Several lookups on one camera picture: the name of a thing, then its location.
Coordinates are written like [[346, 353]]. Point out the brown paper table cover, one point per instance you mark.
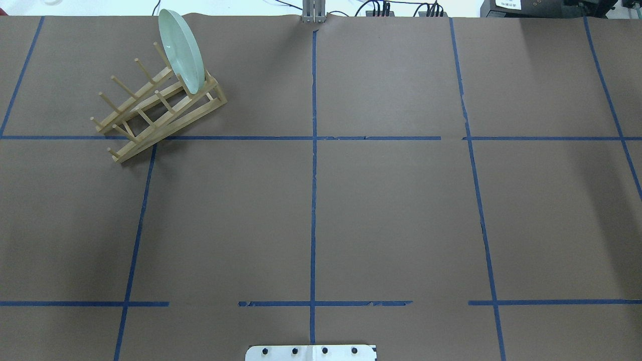
[[457, 189]]

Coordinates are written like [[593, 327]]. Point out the black computer box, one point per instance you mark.
[[545, 9]]

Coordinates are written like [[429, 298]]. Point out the wooden dish rack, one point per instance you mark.
[[159, 109]]

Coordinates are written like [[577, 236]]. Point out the pale green plate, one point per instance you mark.
[[182, 49]]

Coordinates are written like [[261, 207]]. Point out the aluminium frame post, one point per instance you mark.
[[314, 11]]

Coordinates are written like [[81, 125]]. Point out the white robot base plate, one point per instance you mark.
[[312, 352]]

